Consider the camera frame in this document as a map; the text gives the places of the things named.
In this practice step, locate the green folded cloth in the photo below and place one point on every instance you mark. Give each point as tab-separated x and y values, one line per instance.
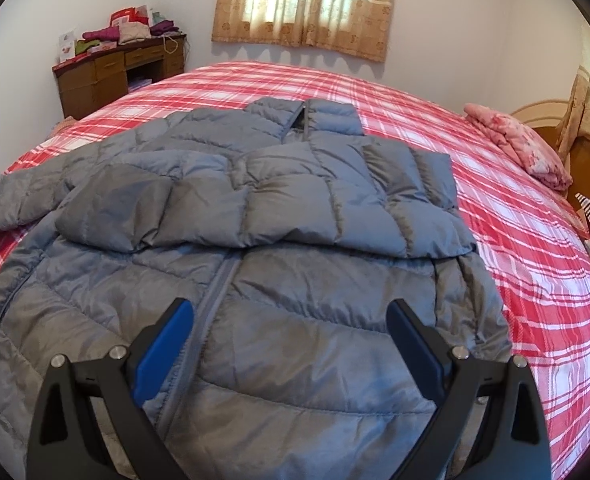
92	47

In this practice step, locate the pink quilted garment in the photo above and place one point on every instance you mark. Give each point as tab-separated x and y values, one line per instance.
134	32

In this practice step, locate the beige floral window curtain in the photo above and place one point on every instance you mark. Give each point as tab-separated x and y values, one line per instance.
325	25

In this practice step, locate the pink floral quilt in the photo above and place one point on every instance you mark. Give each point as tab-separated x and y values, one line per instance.
520	145

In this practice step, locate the brown wooden desk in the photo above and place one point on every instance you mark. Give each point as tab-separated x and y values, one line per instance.
82	85

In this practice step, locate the purple folded garment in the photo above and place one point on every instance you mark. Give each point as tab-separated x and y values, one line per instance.
162	27

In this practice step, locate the magenta folded garment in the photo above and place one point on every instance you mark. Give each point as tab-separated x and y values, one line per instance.
100	35

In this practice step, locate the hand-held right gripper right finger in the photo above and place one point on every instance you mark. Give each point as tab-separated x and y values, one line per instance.
415	350

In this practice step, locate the white printed card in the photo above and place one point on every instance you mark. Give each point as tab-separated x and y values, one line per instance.
67	47

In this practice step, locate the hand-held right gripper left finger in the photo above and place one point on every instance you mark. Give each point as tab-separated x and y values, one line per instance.
167	350

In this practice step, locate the wooden bed headboard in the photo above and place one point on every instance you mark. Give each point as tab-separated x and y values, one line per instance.
545	112

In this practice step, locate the grey puffer jacket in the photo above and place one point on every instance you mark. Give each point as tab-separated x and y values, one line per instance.
285	200

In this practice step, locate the red plaid bed sheet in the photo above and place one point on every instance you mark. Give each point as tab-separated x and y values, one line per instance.
400	105

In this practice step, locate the red gift box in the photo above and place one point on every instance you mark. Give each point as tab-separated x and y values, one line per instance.
127	16

